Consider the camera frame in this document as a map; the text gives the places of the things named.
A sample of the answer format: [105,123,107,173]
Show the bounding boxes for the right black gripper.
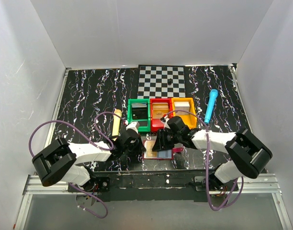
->
[152,128,181,151]

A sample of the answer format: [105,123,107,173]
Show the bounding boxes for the red leather card holder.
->
[142,147,184,160]

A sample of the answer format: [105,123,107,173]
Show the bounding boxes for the gold VIP credit card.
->
[143,140,158,159]

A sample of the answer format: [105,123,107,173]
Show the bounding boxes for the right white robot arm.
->
[152,116,273,191]

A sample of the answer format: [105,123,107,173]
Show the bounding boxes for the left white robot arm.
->
[32,128,146,192]

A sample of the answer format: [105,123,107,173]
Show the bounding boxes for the dark cards in green bin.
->
[131,103,148,120]

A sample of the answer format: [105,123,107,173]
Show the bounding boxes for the white cards in yellow bin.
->
[174,101,190,112]

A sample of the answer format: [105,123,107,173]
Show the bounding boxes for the red plastic bin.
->
[150,98,172,132]

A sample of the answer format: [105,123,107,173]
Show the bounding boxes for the cream toy microphone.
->
[112,109,122,140]

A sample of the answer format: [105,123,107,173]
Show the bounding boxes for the yellow plastic bin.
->
[171,98,197,129]

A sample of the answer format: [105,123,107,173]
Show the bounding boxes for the green plastic bin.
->
[127,99,151,133]

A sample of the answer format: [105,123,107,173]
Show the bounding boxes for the checkered chessboard mat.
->
[137,65,186,99]

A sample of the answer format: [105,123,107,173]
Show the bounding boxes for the blue toy microphone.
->
[204,89,218,125]

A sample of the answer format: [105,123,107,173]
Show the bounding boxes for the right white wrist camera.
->
[160,115,170,129]

